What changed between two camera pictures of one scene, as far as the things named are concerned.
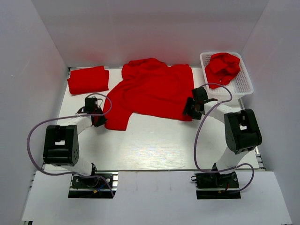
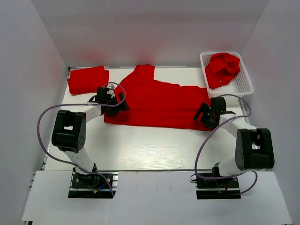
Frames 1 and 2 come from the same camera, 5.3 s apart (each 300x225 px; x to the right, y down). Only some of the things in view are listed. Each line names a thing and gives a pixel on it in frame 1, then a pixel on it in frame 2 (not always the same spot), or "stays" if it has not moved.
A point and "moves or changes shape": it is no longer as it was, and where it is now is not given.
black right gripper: x=190 y=101 → x=205 y=108
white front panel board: x=153 y=198 stays
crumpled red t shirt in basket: x=221 y=68 stays
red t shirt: x=148 y=87 moves or changes shape
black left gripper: x=101 y=122 → x=122 y=107
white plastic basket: x=241 y=86 stays
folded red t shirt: x=88 y=79 stays
